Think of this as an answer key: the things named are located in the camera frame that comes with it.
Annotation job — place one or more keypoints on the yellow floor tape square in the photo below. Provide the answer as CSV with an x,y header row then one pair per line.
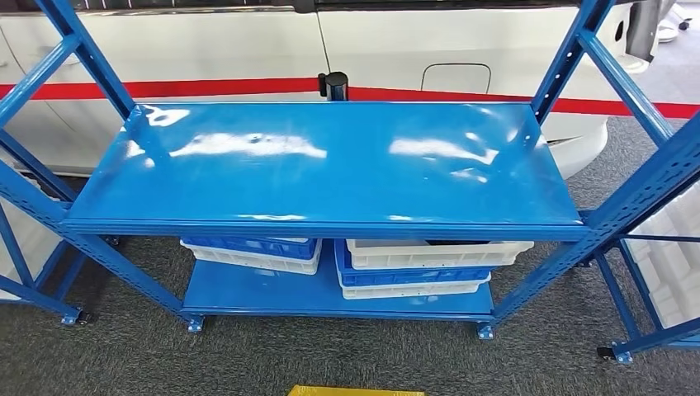
x,y
355,391

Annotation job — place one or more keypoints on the black barrier post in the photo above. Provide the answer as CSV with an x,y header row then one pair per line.
x,y
334,86

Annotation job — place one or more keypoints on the dark grey upright panel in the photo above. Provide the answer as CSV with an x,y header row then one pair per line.
x,y
642,27

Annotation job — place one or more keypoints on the black plastic part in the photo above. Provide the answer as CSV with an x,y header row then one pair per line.
x,y
456,241

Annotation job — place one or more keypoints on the blue metal shelf rack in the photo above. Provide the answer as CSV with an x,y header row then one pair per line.
x,y
623,306
27,292
328,164

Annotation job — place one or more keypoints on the large white plastic crate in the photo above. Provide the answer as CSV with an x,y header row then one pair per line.
x,y
672,262

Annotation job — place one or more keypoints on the white wheeled base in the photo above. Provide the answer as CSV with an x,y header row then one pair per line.
x,y
670,27

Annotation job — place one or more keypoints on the white car with red stripe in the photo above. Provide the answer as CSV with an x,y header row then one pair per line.
x,y
218,49

